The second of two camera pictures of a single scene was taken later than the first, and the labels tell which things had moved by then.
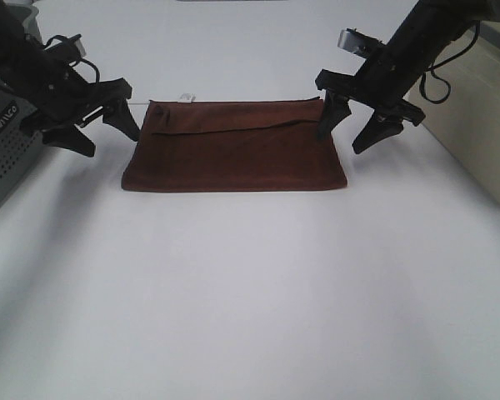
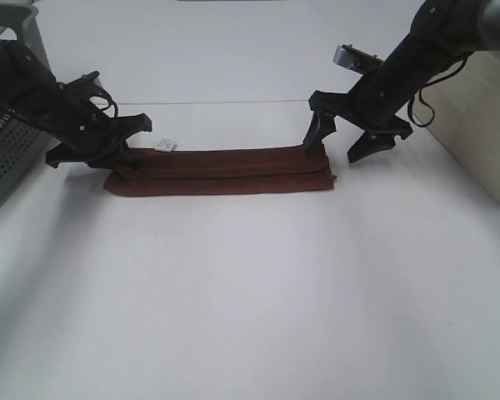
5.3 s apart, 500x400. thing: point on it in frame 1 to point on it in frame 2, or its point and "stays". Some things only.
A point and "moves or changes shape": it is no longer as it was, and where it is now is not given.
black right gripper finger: x=335 y=108 to x=322 y=124
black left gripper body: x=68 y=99 to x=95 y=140
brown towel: x=233 y=144 moves or changes shape
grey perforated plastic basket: x=8 y=150 stays
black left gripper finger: x=117 y=114 to x=122 y=157
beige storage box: x=477 y=124 stays
